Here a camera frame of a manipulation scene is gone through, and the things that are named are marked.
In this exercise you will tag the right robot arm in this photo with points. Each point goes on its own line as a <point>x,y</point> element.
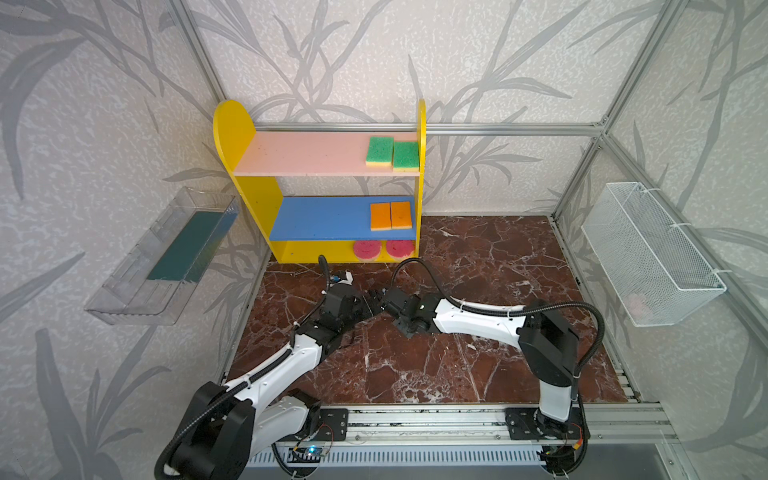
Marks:
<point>546,339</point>

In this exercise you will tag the yellow shelf pink blue boards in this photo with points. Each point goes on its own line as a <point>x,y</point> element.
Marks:
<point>298,229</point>

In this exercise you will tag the pink round sponge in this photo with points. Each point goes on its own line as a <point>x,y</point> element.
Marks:
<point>367,250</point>
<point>400,249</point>

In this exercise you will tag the white wire mesh basket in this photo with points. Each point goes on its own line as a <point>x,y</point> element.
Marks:
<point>643,250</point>

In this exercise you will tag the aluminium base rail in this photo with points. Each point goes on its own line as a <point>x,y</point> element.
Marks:
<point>466,435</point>

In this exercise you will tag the green top sponge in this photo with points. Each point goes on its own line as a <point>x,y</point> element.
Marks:
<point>380,151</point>

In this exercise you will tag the yellow sponge green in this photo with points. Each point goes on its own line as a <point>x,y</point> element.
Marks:
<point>406,156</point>

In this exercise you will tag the pink object in basket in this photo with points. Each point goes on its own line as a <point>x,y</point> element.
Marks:
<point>638,308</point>

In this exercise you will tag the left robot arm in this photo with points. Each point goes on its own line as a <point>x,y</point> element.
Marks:
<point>224,426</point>

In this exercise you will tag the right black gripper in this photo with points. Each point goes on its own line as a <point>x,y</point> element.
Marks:
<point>394,303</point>

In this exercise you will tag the clear plastic wall bin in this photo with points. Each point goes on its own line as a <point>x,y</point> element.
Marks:
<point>154,282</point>

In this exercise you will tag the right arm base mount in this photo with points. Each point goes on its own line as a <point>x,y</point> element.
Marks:
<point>528,423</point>

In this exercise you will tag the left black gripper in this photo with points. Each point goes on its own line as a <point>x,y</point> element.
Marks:
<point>362,302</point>

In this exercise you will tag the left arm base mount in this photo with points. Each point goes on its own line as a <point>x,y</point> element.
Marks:
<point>324,425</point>

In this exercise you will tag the orange sponge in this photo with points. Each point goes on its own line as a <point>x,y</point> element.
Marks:
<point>401,215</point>

